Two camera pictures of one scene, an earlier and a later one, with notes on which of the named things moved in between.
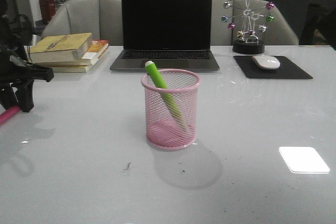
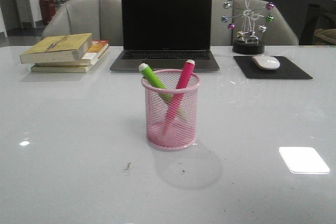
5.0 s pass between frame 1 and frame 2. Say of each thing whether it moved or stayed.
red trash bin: stayed
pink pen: moved
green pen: moved
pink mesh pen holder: stayed
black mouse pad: stayed
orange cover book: stayed
